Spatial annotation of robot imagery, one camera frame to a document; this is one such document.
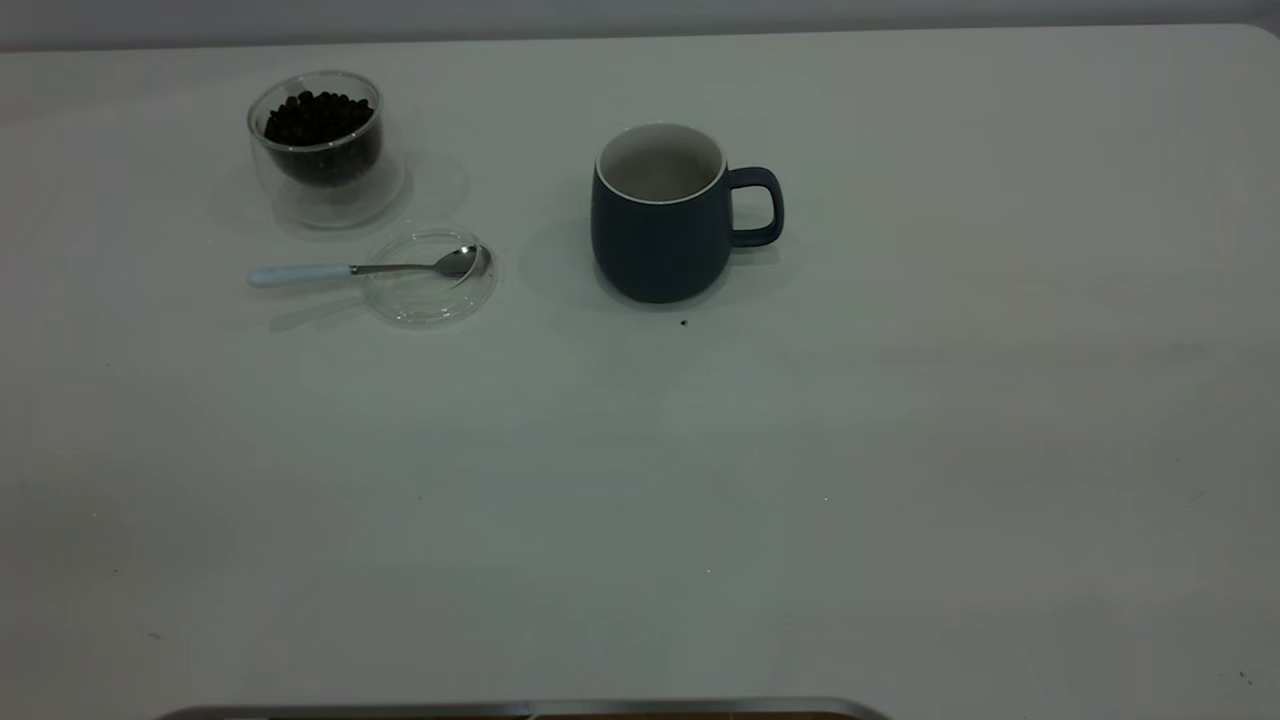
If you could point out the clear round glass lid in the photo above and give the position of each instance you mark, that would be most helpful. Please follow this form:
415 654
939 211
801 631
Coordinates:
425 300

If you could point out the dark coffee beans pile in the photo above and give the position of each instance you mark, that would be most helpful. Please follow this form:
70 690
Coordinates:
320 125

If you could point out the clear double-wall glass jar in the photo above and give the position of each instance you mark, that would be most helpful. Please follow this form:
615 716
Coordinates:
335 205

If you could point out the dark grey ceramic mug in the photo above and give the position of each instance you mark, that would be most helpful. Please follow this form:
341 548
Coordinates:
655 250

